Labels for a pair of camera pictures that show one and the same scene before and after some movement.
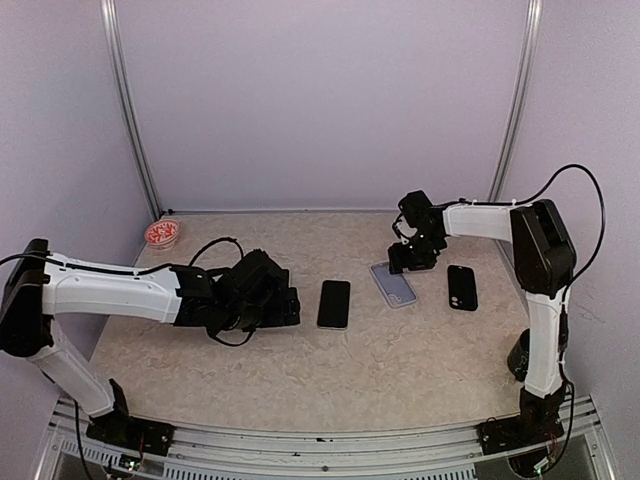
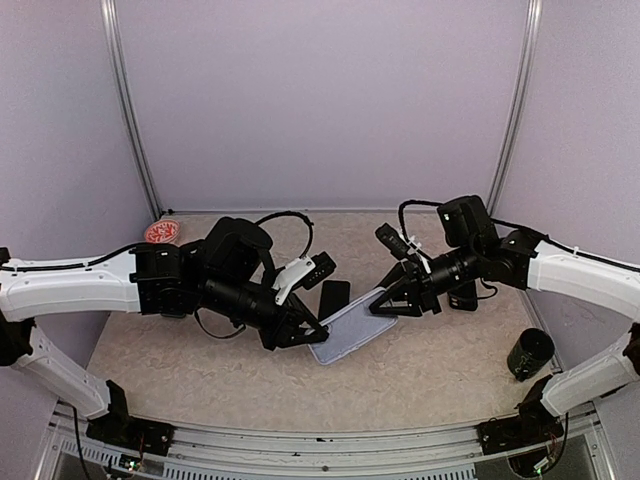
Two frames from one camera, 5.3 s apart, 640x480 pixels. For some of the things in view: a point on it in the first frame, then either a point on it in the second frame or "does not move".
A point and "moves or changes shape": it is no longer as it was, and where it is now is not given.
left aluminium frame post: x=112 y=24 does not move
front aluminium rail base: x=213 y=452 does not move
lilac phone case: x=395 y=288 moves or changes shape
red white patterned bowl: x=162 y=234 does not move
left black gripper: x=277 y=315 to x=279 y=333
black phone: x=334 y=300 does not move
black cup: x=518 y=357 does not move
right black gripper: x=399 y=259 to x=420 y=288
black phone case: x=462 y=291 does not move
